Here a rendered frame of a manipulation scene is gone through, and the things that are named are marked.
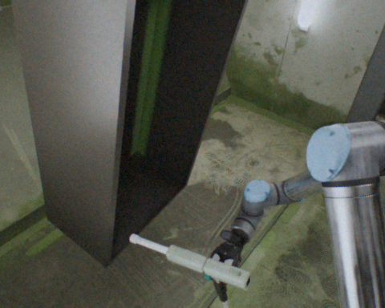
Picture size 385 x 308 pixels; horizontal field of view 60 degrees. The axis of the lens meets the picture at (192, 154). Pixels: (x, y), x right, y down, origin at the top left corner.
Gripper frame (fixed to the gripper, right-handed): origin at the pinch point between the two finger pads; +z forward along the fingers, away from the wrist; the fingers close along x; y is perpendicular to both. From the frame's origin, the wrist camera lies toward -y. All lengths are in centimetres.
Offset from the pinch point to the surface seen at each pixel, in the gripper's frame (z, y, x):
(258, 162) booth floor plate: -138, 63, 40
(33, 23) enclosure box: 3, -85, 34
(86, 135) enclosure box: 5, -55, 29
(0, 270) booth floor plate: 23, 37, 124
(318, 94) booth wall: -206, 36, 12
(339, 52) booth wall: -207, 0, -1
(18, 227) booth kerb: 1, 28, 132
